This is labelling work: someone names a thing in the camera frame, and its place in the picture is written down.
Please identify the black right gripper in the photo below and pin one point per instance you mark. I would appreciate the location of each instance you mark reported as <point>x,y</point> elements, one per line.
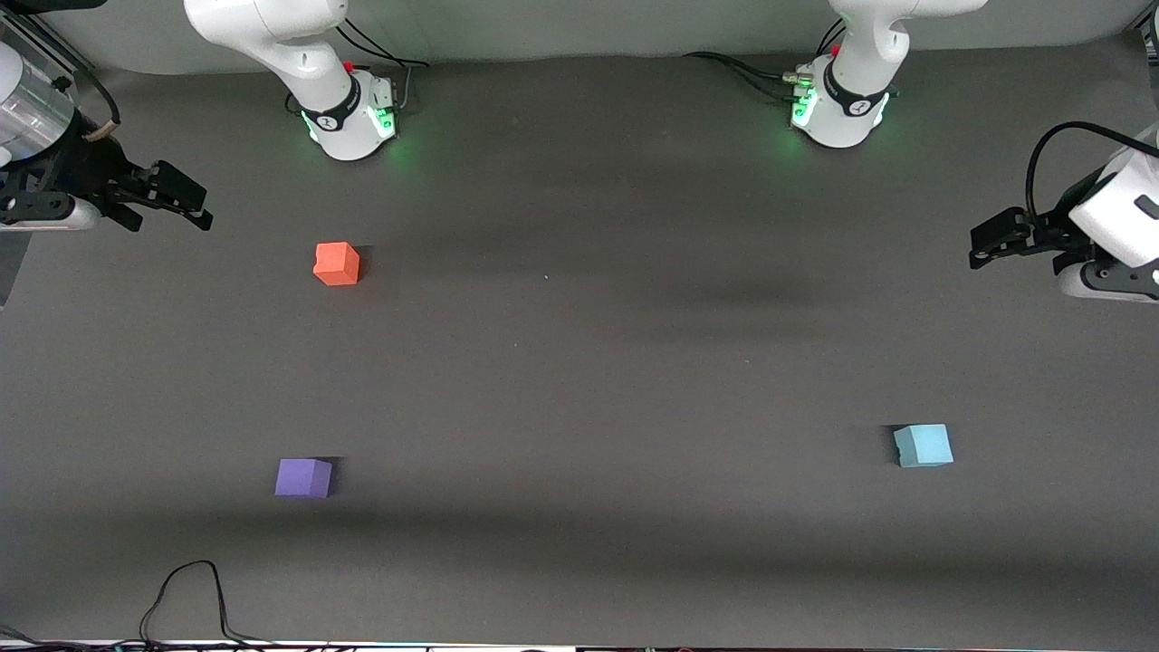
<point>93,171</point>

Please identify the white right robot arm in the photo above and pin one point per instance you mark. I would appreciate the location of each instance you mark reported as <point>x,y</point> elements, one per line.
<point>299,54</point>

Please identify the purple foam block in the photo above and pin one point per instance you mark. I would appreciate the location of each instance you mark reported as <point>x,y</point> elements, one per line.
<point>303,478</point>

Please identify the light blue foam block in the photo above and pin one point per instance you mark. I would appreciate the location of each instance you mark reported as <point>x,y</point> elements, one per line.
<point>924,445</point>

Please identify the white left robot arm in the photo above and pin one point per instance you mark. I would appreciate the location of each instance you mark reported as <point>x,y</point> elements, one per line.
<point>851,109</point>

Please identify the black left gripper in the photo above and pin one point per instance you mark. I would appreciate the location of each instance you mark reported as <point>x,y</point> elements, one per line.
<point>1056,224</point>

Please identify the aluminium frame rail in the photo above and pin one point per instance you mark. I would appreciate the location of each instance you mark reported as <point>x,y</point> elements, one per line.
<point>56,41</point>
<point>1150,36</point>

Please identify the orange foam block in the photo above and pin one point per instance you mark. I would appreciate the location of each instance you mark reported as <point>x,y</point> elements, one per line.
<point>337,264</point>

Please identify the dark grey table mat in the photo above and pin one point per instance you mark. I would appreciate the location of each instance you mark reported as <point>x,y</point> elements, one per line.
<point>589,407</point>

